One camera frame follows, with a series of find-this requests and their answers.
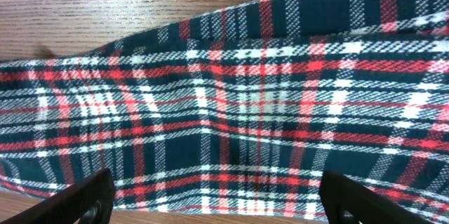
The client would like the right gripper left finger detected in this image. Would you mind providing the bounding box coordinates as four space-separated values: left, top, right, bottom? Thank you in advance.
2 168 115 224

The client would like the red blue plaid garment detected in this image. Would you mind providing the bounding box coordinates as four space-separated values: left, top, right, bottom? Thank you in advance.
1 0 448 223

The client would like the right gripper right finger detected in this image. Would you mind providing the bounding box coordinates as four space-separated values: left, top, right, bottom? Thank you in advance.
319 171 431 224

